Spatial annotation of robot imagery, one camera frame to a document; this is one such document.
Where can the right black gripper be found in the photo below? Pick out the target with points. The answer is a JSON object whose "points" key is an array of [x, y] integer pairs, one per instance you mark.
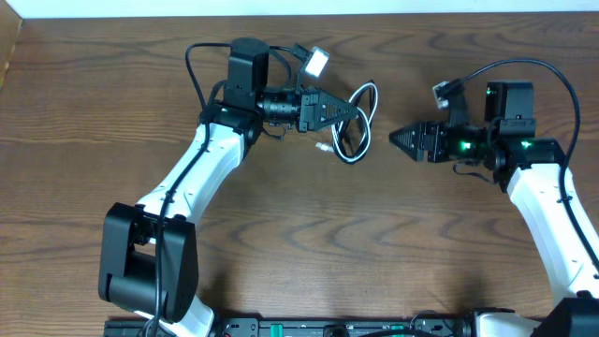
{"points": [[421, 138]]}

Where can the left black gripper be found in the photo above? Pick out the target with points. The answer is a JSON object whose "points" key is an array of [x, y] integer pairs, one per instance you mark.
{"points": [[309, 109]]}

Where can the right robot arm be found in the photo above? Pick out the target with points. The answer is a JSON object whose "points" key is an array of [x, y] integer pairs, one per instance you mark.
{"points": [[529, 170]]}

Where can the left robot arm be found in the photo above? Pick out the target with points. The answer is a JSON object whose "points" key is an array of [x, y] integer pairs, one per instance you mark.
{"points": [[148, 262]]}

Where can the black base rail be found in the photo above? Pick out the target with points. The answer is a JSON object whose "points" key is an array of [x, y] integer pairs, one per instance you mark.
{"points": [[374, 327]]}

